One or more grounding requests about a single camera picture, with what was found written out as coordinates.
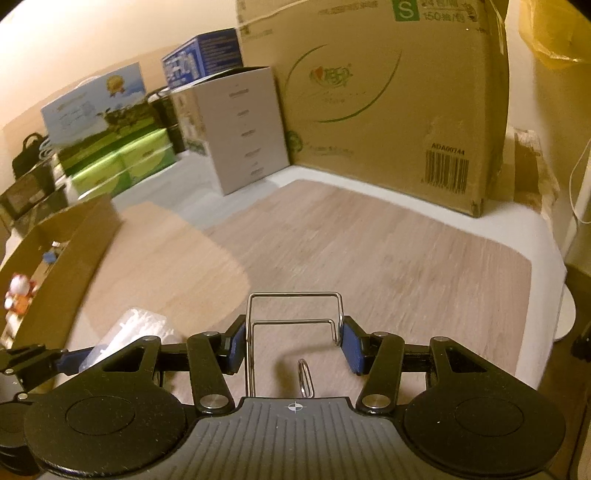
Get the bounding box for red white cat figurine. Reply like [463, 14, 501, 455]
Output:
[4, 274, 39, 319]

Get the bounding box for clear bag of white parts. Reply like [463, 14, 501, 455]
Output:
[78, 308, 182, 373]

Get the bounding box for silver wire rack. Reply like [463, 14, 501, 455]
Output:
[245, 291, 349, 398]

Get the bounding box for blue binder clip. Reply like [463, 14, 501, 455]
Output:
[42, 250, 58, 265]

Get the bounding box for open cardboard tray box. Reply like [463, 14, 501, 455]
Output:
[1, 195, 121, 349]

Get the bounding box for dark gift boxes stack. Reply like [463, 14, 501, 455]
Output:
[1, 163, 68, 237]

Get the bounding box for black bag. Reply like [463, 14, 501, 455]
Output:
[12, 132, 47, 180]

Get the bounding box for green tissue packs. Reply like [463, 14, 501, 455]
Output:
[70, 129, 176, 200]

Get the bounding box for white standing fan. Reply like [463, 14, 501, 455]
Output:
[517, 0, 591, 345]

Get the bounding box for white product box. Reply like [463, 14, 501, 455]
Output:
[170, 66, 290, 195]

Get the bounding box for meadow print milk box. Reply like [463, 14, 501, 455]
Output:
[41, 62, 158, 176]

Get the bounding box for large brown cardboard box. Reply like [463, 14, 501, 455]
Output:
[235, 0, 509, 217]

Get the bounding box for blue milk carton box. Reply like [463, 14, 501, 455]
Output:
[161, 28, 243, 89]

